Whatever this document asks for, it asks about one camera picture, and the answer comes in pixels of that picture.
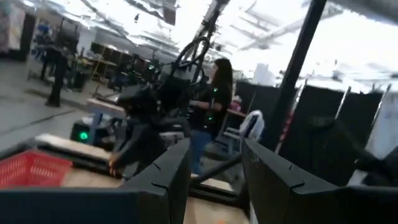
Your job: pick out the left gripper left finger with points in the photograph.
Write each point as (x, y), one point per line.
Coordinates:
(93, 208)

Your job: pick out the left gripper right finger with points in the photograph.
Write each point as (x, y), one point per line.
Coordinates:
(311, 208)

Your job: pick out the orange plastic spider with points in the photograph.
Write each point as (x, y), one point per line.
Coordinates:
(111, 165)

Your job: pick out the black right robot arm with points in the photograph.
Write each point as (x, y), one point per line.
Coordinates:
(143, 102)

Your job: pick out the wooden table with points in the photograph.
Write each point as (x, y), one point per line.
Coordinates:
(102, 107)

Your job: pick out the device with green light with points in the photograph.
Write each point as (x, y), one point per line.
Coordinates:
(83, 135)

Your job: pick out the red plastic basket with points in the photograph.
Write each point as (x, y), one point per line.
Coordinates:
(31, 169)

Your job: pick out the person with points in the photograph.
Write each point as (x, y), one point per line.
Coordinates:
(214, 102)

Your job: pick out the white chair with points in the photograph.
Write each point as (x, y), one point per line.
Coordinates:
(253, 124)

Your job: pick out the black partition curtain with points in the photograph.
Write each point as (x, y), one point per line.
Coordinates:
(320, 105)

